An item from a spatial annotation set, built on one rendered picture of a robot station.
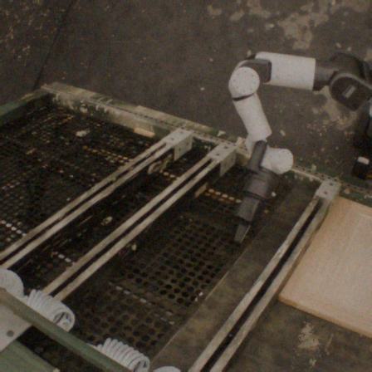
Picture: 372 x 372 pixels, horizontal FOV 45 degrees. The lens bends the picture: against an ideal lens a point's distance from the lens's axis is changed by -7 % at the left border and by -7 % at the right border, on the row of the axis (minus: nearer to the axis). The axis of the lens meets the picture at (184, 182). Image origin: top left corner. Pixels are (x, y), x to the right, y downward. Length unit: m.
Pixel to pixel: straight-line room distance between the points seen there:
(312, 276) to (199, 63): 1.91
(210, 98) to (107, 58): 0.83
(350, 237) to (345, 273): 0.18
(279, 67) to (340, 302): 0.65
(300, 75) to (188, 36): 1.85
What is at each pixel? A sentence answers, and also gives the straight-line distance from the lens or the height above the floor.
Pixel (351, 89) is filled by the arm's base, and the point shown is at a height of 1.35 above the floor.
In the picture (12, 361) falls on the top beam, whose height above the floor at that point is 1.88.
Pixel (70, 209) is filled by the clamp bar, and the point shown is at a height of 1.45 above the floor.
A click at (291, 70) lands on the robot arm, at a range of 1.30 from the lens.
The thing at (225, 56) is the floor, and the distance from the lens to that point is 2.95.
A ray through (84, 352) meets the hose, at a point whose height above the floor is 1.95.
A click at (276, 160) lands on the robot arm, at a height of 1.28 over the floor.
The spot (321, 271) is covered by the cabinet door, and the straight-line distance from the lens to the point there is 1.39.
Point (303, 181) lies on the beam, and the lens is 1.74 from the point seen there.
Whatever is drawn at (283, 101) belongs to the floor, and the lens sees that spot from 2.76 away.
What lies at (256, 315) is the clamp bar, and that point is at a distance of 1.14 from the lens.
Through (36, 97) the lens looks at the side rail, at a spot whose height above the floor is 0.98.
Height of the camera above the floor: 2.60
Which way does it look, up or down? 66 degrees down
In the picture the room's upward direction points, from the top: 75 degrees counter-clockwise
